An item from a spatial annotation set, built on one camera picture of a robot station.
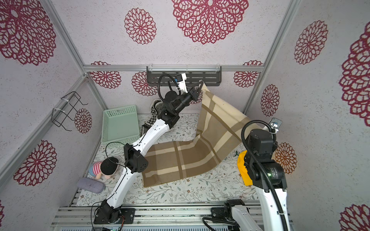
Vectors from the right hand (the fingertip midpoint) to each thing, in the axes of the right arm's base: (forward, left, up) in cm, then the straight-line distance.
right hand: (262, 132), depth 59 cm
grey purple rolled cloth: (-12, +86, -34) cm, 93 cm away
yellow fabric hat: (-4, -4, -39) cm, 40 cm away
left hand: (+26, +24, +7) cm, 36 cm away
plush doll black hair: (-4, +77, -28) cm, 82 cm away
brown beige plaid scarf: (+8, +15, -13) cm, 21 cm away
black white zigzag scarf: (+41, +55, -24) cm, 73 cm away
